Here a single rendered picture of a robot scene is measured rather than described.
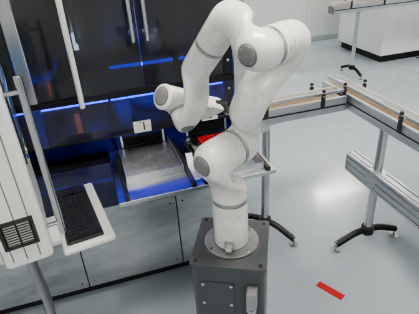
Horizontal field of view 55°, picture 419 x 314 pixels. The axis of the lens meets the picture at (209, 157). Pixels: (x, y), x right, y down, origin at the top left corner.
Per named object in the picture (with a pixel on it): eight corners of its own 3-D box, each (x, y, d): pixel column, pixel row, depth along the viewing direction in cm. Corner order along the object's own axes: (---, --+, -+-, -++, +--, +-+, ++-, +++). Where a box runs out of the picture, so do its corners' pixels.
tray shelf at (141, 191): (109, 154, 204) (108, 151, 203) (237, 130, 221) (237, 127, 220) (120, 207, 164) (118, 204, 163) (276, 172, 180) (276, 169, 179)
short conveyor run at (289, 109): (239, 131, 223) (239, 105, 215) (230, 121, 236) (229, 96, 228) (347, 111, 239) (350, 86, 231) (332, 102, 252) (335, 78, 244)
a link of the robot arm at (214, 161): (255, 196, 133) (255, 132, 122) (217, 224, 122) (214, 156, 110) (227, 184, 141) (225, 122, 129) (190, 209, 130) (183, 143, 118)
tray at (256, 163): (189, 146, 203) (188, 140, 201) (237, 137, 209) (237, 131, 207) (208, 180, 174) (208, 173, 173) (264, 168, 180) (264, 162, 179)
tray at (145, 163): (118, 149, 204) (117, 143, 203) (168, 140, 210) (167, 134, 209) (126, 183, 176) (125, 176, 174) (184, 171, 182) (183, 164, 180)
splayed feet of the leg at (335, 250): (327, 247, 259) (329, 230, 252) (393, 229, 271) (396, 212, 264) (334, 256, 252) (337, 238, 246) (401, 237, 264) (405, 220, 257)
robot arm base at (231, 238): (256, 262, 133) (256, 217, 124) (200, 258, 136) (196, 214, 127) (260, 225, 149) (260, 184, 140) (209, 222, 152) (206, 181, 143)
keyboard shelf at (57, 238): (31, 203, 184) (30, 199, 183) (92, 185, 195) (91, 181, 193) (43, 265, 149) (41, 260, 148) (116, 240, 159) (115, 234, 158)
